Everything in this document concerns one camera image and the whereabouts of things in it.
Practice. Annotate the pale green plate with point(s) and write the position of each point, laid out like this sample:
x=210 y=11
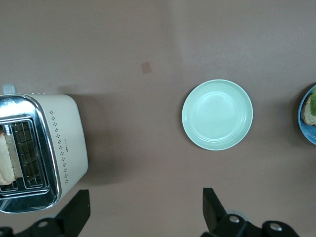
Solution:
x=217 y=114

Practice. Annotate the brown tape patch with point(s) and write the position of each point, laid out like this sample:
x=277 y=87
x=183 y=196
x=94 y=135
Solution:
x=146 y=67

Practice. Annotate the cream and chrome toaster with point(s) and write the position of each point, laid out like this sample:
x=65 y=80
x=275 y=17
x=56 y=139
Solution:
x=69 y=135

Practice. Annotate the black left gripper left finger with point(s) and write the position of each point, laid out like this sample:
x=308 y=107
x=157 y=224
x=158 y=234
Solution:
x=71 y=214

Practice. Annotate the toasted white bread slice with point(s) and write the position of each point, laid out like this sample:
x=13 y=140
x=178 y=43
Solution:
x=6 y=158
x=309 y=117

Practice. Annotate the blue plate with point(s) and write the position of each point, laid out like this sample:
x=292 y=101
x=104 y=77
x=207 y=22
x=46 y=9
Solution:
x=308 y=133

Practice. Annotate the green lettuce leaf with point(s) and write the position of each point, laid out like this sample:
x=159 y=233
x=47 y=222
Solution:
x=314 y=100

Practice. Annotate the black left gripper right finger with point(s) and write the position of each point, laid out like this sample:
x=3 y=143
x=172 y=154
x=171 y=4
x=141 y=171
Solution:
x=214 y=217

